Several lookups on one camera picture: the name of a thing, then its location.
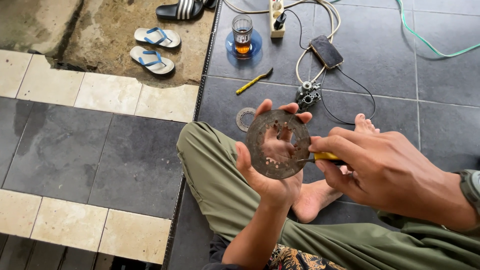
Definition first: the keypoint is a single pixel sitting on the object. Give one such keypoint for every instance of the person's left hand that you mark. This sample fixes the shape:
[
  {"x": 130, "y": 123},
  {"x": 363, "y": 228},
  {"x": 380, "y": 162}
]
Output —
[{"x": 275, "y": 187}]

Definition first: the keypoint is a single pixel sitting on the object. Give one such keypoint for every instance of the glass of tea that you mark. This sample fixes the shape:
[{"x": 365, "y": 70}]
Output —
[{"x": 242, "y": 35}]

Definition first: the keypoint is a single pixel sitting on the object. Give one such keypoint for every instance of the large rusty clutch plate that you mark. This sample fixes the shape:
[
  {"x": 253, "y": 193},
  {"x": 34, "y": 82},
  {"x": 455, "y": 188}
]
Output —
[{"x": 258, "y": 150}]

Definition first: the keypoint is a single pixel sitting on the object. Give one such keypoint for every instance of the black white-striped slide sandal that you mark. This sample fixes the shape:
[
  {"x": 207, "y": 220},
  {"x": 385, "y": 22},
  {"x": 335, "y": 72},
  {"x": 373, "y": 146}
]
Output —
[{"x": 180, "y": 10}]

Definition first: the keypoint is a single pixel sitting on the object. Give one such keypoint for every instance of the black charger plug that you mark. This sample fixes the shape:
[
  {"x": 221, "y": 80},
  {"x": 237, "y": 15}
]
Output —
[{"x": 279, "y": 21}]

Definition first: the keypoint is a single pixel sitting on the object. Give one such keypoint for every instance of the blue plastic saucer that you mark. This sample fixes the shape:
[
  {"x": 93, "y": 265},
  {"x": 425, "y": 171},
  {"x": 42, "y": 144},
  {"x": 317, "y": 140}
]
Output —
[{"x": 255, "y": 47}]

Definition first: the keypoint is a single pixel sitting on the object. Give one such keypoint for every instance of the grey green wristwatch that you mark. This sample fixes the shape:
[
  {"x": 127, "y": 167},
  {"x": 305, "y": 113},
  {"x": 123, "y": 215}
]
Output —
[{"x": 471, "y": 187}]

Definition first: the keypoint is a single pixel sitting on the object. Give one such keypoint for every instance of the person's right hand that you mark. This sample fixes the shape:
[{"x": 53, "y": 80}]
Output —
[{"x": 390, "y": 172}]

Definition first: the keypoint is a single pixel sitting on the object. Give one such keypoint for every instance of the black orange patterned cloth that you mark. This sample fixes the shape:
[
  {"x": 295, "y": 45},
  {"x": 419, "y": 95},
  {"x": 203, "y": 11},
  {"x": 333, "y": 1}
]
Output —
[{"x": 300, "y": 259}]

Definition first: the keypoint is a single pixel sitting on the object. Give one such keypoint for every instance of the black smartphone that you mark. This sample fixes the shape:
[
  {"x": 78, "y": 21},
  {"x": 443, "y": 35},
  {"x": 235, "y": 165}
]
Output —
[{"x": 326, "y": 51}]

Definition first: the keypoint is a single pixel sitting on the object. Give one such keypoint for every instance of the olive green trousers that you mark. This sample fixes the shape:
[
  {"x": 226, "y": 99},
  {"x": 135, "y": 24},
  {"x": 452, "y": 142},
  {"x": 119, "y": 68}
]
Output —
[{"x": 217, "y": 180}]

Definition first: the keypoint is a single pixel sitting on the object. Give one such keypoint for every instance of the white blue flip-flop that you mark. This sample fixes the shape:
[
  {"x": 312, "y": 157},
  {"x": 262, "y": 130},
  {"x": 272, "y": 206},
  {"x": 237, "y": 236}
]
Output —
[
  {"x": 165, "y": 65},
  {"x": 170, "y": 37}
]

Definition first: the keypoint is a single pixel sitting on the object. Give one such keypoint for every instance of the white power strip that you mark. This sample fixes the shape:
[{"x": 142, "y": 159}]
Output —
[{"x": 277, "y": 33}]

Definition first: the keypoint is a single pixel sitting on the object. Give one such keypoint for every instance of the dark shirt hem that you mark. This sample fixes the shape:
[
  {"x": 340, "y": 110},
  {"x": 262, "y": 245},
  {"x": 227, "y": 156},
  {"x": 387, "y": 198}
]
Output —
[{"x": 217, "y": 253}]

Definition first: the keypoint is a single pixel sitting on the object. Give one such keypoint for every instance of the grey metal carburetor body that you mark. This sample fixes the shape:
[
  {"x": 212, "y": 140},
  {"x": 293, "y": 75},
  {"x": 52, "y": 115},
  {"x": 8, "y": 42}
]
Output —
[{"x": 308, "y": 96}]

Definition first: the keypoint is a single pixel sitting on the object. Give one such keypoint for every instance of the person's bare foot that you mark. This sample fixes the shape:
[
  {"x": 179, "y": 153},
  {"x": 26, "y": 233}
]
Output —
[{"x": 313, "y": 198}]

